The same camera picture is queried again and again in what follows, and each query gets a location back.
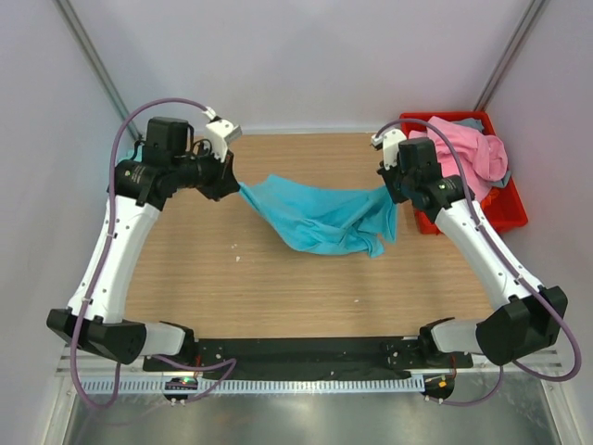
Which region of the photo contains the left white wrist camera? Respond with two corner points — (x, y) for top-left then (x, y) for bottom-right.
(203, 107), (243, 163)

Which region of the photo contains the slotted white cable duct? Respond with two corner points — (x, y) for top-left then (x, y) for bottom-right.
(77, 375), (425, 395)

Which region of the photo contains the orange garment in bin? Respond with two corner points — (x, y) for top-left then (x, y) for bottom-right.
(481, 187), (500, 210)

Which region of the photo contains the grey t shirt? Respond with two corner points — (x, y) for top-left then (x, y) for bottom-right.
(455, 118), (511, 189)

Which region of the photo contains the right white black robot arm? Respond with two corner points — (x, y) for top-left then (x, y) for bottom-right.
(372, 130), (567, 367)

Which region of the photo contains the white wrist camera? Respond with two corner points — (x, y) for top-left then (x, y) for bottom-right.
(371, 129), (407, 171)
(203, 107), (243, 163)

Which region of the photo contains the aluminium frame rail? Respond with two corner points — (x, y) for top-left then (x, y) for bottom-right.
(57, 347), (564, 375)

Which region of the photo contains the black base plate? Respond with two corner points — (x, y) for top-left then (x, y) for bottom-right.
(172, 337), (473, 382)

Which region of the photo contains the pink t shirt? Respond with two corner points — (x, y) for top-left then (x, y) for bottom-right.
(409, 117), (508, 201)

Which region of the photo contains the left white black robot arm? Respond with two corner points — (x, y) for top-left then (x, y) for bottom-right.
(46, 117), (242, 371)

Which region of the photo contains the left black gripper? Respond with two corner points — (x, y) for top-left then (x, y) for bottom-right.
(170, 141), (241, 202)

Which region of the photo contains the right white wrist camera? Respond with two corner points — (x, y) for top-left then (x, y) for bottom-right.
(371, 129), (407, 171)

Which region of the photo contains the blue t shirt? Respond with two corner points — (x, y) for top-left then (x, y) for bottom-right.
(240, 175), (397, 258)

